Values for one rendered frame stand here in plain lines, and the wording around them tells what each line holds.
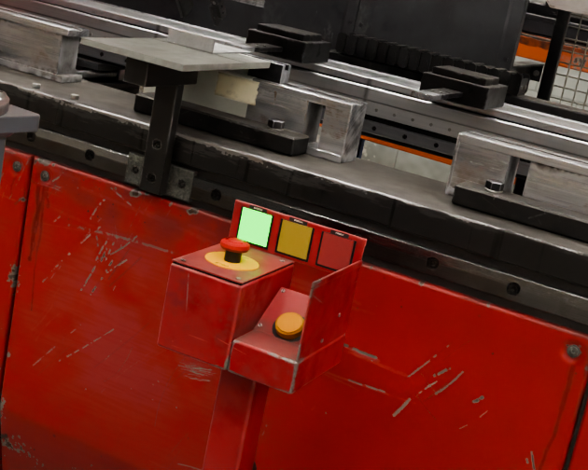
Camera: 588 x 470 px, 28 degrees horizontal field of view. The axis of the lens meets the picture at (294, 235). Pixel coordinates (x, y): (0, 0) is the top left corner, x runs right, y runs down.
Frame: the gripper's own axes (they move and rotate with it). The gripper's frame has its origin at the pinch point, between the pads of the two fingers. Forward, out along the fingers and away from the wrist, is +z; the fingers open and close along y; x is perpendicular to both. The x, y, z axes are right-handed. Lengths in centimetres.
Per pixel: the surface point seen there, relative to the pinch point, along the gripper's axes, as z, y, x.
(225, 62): 0.3, -10.0, 9.7
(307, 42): 21.2, -6.0, -18.7
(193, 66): -5.6, -10.4, 17.2
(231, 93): 13.3, -5.0, 4.2
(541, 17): 104, -10, -129
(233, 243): 0.0, -29.0, 40.0
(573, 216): 13, -64, 10
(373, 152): 351, 134, -270
